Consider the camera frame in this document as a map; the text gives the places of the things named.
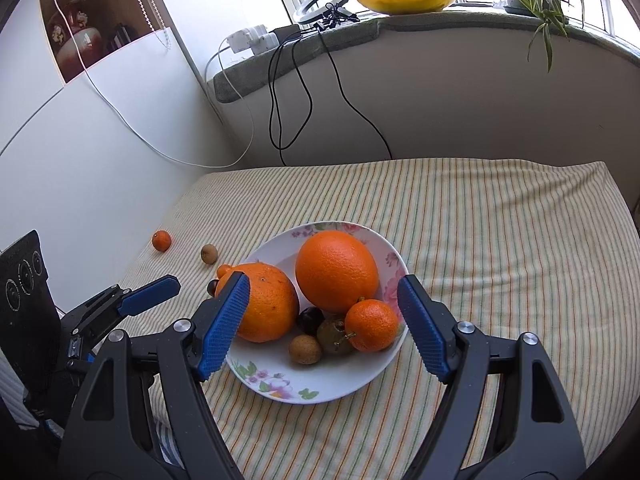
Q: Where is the brown longan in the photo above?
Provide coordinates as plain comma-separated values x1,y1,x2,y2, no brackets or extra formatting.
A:
200,244,218,266
288,335,323,365

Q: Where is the white floral plate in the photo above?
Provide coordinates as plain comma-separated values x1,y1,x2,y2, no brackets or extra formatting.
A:
226,220,408,405

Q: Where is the large orange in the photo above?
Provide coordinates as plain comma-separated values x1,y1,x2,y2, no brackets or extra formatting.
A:
217,262,299,344
295,231,378,314

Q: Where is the grey windowsill mat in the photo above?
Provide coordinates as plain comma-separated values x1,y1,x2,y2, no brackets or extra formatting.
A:
208,12,639,112

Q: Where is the striped cloth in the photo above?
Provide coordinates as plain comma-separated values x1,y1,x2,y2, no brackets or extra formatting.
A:
122,158,639,479

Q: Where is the green plum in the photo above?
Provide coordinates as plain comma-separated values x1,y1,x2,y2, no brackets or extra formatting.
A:
316,315,355,356

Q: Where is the mandarin with stem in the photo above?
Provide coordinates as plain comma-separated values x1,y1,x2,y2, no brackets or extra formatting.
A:
336,299,399,353

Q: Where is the dark cherry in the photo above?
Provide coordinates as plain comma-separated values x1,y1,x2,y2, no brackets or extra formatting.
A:
296,307,326,337
207,278,218,297

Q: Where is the white power strip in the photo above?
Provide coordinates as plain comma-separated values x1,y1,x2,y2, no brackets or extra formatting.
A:
226,25,280,55

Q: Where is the black cable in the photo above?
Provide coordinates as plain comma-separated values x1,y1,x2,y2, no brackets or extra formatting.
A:
314,24,394,162
267,34,316,166

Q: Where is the small mandarin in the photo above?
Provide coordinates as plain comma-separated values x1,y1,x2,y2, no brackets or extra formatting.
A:
151,230,172,252
216,264,232,278

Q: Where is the black power adapter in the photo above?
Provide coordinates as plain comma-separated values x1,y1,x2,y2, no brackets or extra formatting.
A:
271,24,302,44

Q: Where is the ring light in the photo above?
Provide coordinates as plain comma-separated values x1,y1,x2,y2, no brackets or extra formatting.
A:
294,0,359,32

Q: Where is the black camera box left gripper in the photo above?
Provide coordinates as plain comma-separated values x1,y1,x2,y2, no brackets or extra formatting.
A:
1,230,61,420

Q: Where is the white cable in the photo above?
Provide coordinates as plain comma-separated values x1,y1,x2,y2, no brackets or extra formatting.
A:
44,0,256,170

